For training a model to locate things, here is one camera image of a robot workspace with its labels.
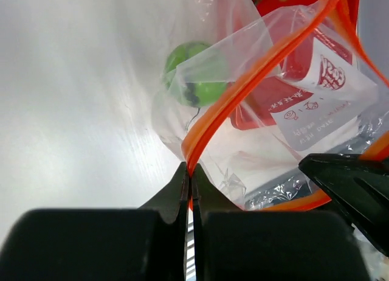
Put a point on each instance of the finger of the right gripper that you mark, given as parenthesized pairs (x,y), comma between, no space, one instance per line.
(358,187)

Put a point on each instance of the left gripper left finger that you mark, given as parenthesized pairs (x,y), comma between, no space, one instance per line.
(147,243)

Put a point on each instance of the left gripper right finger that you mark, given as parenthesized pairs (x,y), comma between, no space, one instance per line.
(232,244)

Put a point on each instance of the clear orange zip top bag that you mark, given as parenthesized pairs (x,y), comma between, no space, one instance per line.
(323,97)

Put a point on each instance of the green toy watermelon ball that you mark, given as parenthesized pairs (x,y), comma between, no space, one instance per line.
(195,74)

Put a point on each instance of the red plastic tray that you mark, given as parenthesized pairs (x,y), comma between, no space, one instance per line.
(344,13)

